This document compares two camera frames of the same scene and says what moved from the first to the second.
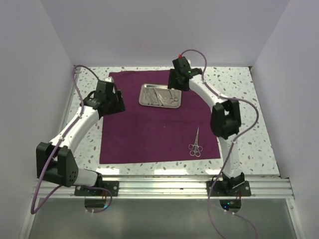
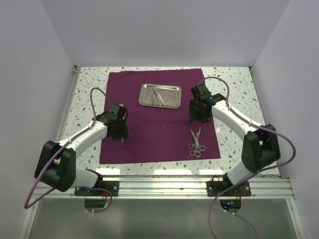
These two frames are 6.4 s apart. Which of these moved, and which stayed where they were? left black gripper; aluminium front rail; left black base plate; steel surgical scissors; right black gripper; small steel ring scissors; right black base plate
Moved: right black gripper; small steel ring scissors; left black gripper
Stayed: steel surgical scissors; aluminium front rail; left black base plate; right black base plate
